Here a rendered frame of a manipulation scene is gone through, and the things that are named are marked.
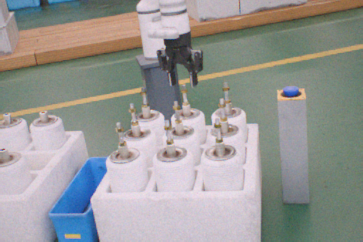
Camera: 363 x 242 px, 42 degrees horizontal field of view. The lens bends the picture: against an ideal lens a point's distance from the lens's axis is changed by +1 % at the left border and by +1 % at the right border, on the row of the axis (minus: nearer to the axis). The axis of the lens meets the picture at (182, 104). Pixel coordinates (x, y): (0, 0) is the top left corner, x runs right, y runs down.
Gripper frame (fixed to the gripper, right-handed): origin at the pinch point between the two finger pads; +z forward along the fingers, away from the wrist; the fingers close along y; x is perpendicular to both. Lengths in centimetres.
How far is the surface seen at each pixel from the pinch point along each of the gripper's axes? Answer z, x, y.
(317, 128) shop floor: 35, -52, -20
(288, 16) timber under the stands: 33, -213, 52
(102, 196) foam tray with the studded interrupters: 17.2, 34.3, 3.6
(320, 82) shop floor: 35, -98, -7
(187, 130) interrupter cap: 9.9, 9.2, -5.8
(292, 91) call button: 2.3, -5.9, -29.3
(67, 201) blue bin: 26.2, 30.0, 22.5
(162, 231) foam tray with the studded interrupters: 26.4, 30.0, -9.3
